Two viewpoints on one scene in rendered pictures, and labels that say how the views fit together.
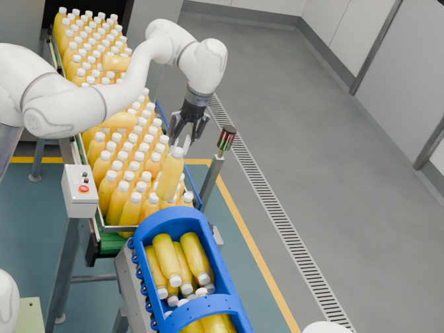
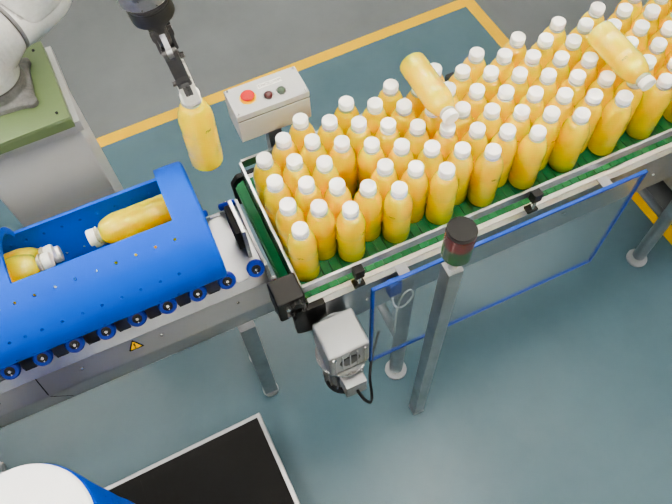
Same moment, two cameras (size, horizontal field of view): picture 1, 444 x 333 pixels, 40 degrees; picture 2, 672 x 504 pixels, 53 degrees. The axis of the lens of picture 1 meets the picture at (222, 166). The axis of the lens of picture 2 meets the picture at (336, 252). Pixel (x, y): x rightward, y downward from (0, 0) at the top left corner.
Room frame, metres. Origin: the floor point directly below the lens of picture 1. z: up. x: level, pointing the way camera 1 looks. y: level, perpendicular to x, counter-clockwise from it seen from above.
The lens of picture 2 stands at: (2.14, -0.67, 2.40)
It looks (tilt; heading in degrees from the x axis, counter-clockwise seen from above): 61 degrees down; 101
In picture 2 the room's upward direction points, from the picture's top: 4 degrees counter-clockwise
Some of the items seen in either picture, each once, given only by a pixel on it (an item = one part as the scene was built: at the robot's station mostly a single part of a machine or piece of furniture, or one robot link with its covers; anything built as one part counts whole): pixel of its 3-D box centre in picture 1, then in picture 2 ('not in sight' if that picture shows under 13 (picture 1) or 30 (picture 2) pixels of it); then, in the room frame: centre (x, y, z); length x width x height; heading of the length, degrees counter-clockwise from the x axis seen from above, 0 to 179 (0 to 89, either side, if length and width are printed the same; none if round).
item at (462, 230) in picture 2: (224, 143); (457, 248); (2.25, 0.03, 1.18); 0.06 x 0.06 x 0.16
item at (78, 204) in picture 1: (79, 190); (268, 103); (1.75, 0.48, 1.05); 0.20 x 0.10 x 0.10; 33
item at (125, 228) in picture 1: (152, 228); (268, 223); (1.80, 0.17, 0.96); 0.40 x 0.01 x 0.03; 123
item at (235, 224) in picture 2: not in sight; (237, 230); (1.74, 0.12, 0.99); 0.10 x 0.02 x 0.12; 123
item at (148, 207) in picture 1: (147, 215); (279, 205); (1.83, 0.20, 1.00); 0.07 x 0.07 x 0.19
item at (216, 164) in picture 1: (186, 240); (429, 354); (2.25, 0.03, 0.55); 0.04 x 0.04 x 1.10; 33
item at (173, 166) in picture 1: (170, 174); (199, 130); (1.70, 0.16, 1.33); 0.07 x 0.07 x 0.19
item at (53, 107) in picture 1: (59, 111); not in sight; (1.17, 0.41, 1.79); 0.18 x 0.14 x 0.13; 154
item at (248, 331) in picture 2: not in sight; (259, 360); (1.72, 0.03, 0.31); 0.06 x 0.06 x 0.63; 33
